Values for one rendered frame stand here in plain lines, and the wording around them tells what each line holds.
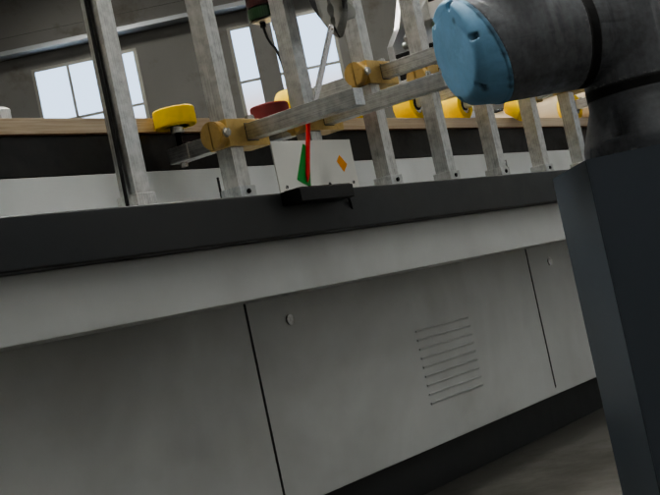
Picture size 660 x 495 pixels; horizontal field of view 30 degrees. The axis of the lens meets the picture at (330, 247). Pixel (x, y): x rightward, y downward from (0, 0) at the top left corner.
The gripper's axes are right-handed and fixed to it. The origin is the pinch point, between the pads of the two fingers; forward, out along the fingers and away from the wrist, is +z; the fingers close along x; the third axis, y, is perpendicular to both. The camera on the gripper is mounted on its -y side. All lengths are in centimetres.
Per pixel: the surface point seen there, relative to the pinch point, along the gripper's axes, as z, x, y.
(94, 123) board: 11, 27, -43
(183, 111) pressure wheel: 11.3, 18.9, -27.9
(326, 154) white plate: 23.5, 5.4, -4.5
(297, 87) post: 9.7, 7.1, -7.2
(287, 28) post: -1.9, 6.4, -7.2
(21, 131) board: 13, 27, -61
